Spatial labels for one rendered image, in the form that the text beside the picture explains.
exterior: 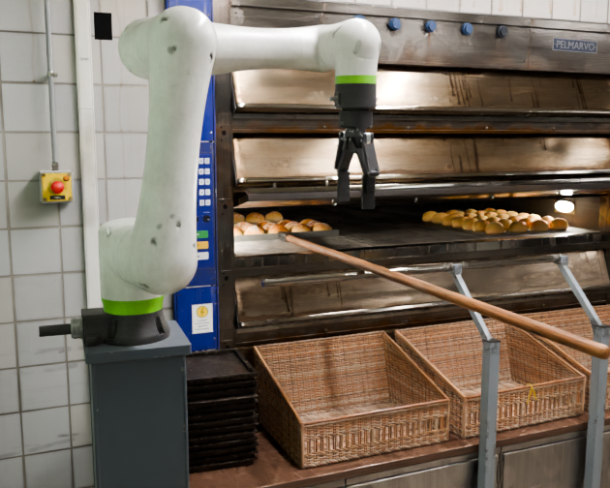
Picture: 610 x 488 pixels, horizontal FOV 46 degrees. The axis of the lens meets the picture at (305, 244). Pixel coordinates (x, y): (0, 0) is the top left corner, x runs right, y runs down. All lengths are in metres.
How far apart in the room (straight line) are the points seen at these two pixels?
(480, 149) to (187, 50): 1.93
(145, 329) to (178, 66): 0.53
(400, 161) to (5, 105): 1.43
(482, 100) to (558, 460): 1.42
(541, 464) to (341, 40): 1.78
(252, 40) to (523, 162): 1.82
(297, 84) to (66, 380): 1.31
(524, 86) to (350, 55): 1.69
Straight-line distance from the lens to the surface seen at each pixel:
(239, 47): 1.56
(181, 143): 1.31
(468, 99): 2.99
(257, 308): 2.65
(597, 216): 3.61
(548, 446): 2.81
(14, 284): 2.48
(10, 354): 2.54
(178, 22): 1.32
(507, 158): 3.12
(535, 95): 3.21
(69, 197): 2.38
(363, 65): 1.59
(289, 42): 1.63
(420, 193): 2.71
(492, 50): 3.10
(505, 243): 3.16
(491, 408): 2.50
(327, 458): 2.37
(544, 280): 3.32
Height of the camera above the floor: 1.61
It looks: 9 degrees down
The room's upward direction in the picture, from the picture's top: straight up
